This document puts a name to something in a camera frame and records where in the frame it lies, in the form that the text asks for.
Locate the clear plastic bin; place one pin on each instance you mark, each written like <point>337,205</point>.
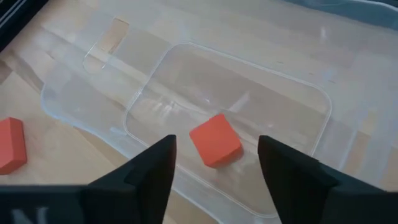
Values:
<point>248,87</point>

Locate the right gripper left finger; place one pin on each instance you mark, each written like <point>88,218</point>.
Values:
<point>146,186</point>

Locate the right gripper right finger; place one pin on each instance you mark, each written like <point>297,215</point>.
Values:
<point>295,186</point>

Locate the small orange cube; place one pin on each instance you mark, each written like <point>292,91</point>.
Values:
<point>216,140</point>

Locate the orange block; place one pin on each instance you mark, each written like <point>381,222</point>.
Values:
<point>12,146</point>

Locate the black aluminium table frame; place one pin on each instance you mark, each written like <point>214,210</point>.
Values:
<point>12,21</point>

